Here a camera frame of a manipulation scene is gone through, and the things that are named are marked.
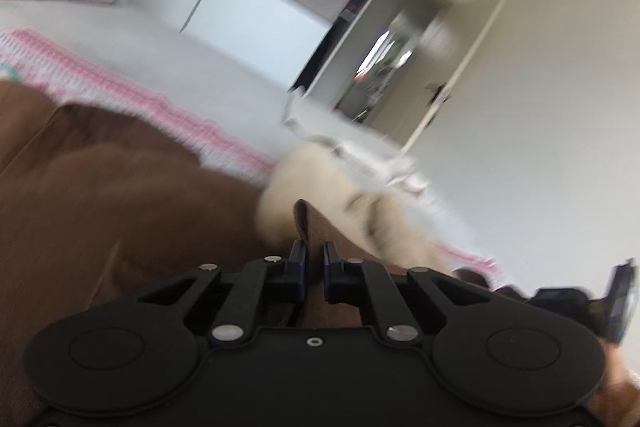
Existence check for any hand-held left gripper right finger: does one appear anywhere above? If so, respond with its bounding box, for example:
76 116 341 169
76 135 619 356
321 241 482 349

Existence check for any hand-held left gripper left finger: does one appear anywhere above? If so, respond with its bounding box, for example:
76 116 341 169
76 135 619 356
137 239 308 349

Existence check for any brown fleece-lined garment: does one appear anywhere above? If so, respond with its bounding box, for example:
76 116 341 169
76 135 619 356
0 79 531 427

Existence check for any cream fleece garment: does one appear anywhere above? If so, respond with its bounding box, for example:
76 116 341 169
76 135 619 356
256 141 453 275

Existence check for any white crumpled cloth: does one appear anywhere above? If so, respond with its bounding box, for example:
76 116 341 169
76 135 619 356
282 87 433 195

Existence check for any white room door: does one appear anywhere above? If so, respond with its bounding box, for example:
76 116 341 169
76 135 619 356
400 0 507 154

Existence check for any pink green patterned blanket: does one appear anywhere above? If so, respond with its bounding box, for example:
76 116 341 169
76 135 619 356
0 29 501 280

